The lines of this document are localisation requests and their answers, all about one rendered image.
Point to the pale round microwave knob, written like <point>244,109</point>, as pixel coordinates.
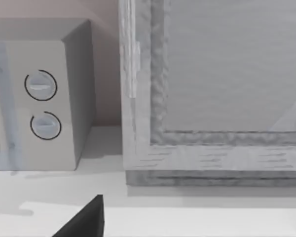
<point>46,125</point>
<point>40,84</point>

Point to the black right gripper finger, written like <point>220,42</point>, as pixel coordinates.
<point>88,219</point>

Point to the pale microwave oven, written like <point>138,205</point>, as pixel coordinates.
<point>47,61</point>

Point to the grey cabinet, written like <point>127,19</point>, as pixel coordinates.
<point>143,177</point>

